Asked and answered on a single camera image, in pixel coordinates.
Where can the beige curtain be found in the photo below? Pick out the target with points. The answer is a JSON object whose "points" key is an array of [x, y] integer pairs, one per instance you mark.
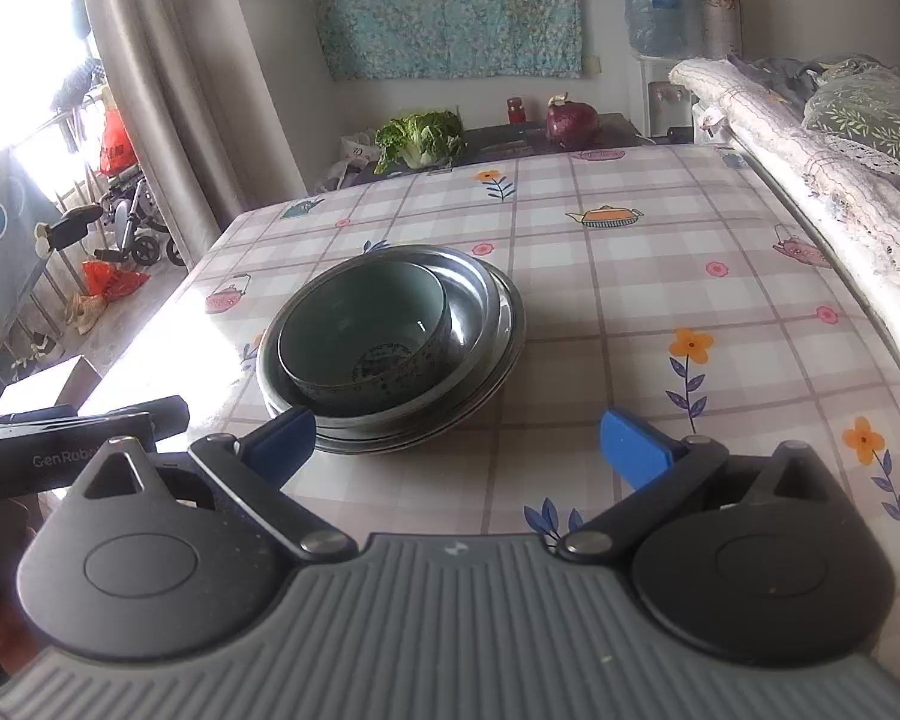
{"points": [[187, 82]]}

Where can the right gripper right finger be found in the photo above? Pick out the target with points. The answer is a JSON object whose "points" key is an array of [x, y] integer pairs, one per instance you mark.
{"points": [[758, 560]]}

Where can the teal ceramic bowl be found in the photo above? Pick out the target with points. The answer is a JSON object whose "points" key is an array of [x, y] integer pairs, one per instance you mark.
{"points": [[367, 338]]}

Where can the red lidded jar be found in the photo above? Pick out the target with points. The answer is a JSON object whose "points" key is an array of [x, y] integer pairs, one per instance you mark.
{"points": [[516, 111]]}

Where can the white lace quilt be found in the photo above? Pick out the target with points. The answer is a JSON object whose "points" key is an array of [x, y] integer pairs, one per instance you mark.
{"points": [[849, 192]]}

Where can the teal floral wall cloth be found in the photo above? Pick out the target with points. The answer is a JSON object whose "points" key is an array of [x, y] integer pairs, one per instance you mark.
{"points": [[450, 39]]}

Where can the wheelchair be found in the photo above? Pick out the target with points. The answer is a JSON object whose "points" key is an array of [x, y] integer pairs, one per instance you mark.
{"points": [[132, 228]]}

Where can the rolled patterned mat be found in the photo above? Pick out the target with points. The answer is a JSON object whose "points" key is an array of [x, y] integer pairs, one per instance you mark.
{"points": [[721, 27]]}

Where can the white plastic bag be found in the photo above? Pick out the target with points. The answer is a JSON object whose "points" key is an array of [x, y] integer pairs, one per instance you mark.
{"points": [[357, 151]]}

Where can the red plastic bag on floor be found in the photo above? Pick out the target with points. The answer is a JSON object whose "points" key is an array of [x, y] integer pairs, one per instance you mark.
{"points": [[107, 281]]}

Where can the white water dispenser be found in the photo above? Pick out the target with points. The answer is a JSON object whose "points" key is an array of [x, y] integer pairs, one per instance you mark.
{"points": [[656, 105]]}

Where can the orange bag on wheelchair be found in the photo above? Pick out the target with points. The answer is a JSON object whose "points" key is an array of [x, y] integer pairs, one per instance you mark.
{"points": [[116, 150]]}

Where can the green floral pillow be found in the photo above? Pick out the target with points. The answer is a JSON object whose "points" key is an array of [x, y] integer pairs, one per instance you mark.
{"points": [[858, 104]]}

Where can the plaid teapot tablecloth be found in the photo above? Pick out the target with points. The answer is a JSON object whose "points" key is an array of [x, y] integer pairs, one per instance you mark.
{"points": [[667, 280]]}

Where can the large steel plate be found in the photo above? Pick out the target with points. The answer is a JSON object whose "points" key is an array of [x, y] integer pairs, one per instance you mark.
{"points": [[457, 419]]}

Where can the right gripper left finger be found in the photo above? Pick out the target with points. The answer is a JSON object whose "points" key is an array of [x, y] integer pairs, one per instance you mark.
{"points": [[153, 557]]}

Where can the red onion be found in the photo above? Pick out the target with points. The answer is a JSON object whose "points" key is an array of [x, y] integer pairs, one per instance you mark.
{"points": [[570, 125]]}

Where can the green napa cabbage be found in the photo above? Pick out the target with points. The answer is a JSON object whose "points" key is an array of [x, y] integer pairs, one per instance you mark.
{"points": [[433, 138]]}

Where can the blue water jug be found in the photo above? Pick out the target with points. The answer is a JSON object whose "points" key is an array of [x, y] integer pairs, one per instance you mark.
{"points": [[656, 27]]}

